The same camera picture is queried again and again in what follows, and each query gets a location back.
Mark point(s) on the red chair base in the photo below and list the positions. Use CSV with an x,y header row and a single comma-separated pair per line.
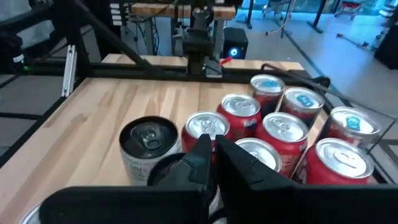
x,y
348,6

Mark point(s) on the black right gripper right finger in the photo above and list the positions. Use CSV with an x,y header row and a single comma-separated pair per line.
x,y
295,205

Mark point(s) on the silver aluminium extrusion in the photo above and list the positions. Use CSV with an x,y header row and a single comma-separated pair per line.
x,y
69,71

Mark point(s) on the small red clip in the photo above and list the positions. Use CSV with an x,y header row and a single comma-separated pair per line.
x,y
225,61

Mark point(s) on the large black case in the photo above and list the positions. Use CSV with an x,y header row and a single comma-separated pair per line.
x,y
387,46

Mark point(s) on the office chair base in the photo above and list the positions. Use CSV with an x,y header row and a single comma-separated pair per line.
x,y
275,7

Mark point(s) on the wooden background workbench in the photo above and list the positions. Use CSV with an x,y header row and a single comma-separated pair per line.
x,y
155,10

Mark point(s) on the white Celsius slim can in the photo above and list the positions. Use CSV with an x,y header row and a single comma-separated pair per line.
x,y
149,146

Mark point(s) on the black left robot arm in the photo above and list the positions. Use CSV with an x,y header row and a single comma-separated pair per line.
x,y
197,46

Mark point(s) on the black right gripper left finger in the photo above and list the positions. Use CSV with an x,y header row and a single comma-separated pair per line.
x,y
130,205

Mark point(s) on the black aluminium rig frame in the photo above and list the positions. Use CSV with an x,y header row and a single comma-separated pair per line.
x,y
124,70

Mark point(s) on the black device with blue light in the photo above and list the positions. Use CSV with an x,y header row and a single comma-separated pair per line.
x,y
236,40

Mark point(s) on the black background robot arm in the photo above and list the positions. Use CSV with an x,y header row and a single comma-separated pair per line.
x,y
12,53

